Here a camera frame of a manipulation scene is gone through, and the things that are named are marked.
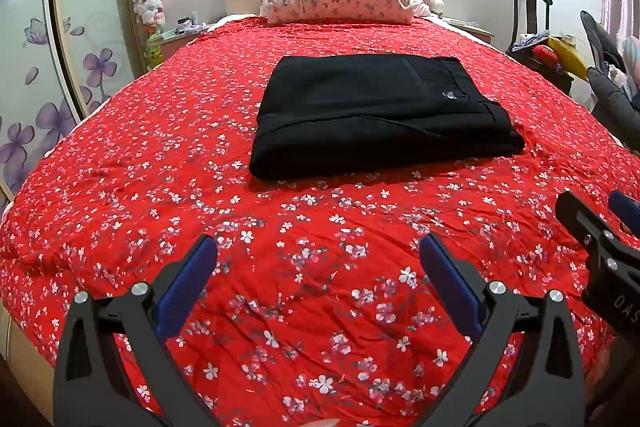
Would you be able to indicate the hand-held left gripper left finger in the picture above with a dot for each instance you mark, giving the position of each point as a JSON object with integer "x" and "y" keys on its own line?
{"x": 185, "y": 287}

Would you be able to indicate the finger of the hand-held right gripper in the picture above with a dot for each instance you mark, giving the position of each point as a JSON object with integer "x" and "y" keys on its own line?
{"x": 575, "y": 212}
{"x": 627, "y": 214}

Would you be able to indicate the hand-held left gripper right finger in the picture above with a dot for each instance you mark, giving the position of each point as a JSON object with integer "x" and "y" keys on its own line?
{"x": 450, "y": 282}

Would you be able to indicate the black pants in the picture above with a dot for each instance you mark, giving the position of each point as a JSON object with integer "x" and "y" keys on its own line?
{"x": 375, "y": 117}

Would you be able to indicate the grey padded jacket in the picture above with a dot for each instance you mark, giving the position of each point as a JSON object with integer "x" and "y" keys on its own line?
{"x": 615, "y": 102}

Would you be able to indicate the red floral bedspread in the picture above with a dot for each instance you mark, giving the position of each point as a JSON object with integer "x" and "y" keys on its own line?
{"x": 300, "y": 232}

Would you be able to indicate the yellow bag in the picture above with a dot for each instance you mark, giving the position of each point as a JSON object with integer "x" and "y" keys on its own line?
{"x": 567, "y": 57}

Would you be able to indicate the red bag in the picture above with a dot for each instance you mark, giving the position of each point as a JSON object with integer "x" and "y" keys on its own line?
{"x": 545, "y": 56}

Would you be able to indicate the dark wooden chair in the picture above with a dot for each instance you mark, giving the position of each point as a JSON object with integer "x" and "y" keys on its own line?
{"x": 520, "y": 17}

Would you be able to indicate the wooden nightstand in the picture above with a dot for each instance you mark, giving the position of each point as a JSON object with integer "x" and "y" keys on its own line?
{"x": 472, "y": 36}

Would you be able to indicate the white round lamp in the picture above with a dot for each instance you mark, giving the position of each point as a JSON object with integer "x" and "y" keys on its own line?
{"x": 437, "y": 5}

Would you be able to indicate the cluttered bedside table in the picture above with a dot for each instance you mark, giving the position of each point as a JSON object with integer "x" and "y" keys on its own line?
{"x": 175, "y": 38}

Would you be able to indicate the plush toy tower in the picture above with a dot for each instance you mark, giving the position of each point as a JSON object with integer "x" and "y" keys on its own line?
{"x": 147, "y": 7}

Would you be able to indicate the wardrobe door purple flowers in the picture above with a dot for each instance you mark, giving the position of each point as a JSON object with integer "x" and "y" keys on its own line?
{"x": 85, "y": 7}

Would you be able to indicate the beige bed frame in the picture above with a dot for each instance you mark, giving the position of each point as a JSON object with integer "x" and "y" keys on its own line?
{"x": 25, "y": 372}

